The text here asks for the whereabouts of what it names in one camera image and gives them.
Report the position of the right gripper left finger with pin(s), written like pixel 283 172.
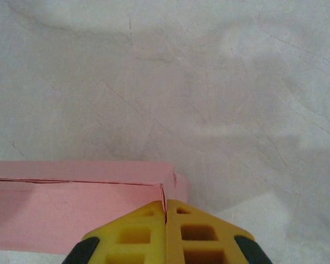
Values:
pixel 121 242

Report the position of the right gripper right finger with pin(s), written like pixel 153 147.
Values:
pixel 209 242

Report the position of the pink paper box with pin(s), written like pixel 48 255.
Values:
pixel 44 209

